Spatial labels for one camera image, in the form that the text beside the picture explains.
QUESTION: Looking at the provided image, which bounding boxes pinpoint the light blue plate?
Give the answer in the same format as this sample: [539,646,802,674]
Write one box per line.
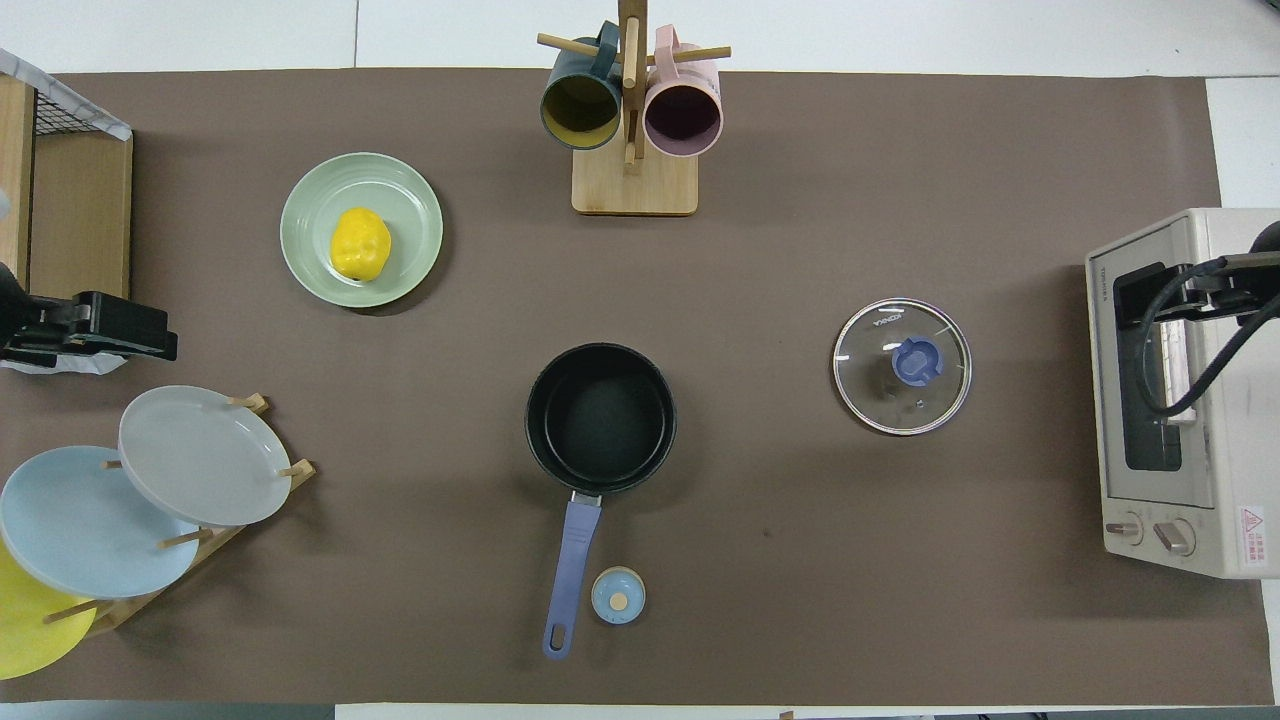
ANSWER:
[0,446,201,601]

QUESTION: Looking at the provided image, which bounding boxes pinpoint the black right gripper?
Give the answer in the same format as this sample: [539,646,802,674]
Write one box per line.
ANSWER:
[1113,262,1253,329]

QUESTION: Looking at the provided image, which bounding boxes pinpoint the glass lid blue knob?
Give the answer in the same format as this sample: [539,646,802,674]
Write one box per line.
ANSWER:
[833,298,973,437]

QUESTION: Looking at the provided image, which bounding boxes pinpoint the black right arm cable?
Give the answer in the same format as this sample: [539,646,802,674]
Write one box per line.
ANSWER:
[1140,255,1280,418]

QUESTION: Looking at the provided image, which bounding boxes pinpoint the beige toaster oven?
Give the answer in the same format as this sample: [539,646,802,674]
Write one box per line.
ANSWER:
[1086,208,1280,581]

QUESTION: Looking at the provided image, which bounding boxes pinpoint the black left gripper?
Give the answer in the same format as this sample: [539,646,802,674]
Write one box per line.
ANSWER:
[0,291,179,367]

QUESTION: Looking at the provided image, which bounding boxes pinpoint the dark teal mug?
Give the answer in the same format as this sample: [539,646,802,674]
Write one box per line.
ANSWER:
[540,22,626,151]

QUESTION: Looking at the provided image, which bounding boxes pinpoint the white grey patterned cloth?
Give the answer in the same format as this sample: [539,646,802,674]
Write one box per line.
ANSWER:
[0,350,129,377]
[0,48,133,141]

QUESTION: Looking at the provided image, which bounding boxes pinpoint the grey plate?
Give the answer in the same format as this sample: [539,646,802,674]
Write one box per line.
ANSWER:
[118,386,293,528]

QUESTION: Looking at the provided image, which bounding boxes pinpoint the black wire basket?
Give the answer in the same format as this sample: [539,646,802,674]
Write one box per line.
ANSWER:
[30,75,126,141]

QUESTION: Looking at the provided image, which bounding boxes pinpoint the brown table mat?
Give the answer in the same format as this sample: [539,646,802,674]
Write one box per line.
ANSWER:
[0,68,1276,706]

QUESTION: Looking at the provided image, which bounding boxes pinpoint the yellow plate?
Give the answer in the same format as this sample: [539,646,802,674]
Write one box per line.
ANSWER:
[0,540,98,681]

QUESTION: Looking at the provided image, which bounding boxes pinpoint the wooden plate rack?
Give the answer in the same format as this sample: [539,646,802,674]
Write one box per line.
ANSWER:
[45,393,317,638]

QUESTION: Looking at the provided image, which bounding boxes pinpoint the light green plate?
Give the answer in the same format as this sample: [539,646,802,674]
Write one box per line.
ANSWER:
[280,152,444,309]

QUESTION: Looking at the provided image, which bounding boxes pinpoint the wooden mug tree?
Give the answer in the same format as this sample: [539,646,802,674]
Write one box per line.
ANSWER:
[537,0,732,217]

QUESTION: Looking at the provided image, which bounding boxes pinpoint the wooden shelf unit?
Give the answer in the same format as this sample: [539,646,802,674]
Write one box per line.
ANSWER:
[0,75,133,301]

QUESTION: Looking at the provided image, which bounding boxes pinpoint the pink mug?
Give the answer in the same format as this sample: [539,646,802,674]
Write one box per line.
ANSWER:
[643,25,724,159]

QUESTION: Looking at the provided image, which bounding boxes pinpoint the black pot blue handle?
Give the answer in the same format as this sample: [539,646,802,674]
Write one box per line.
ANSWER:
[525,343,678,661]

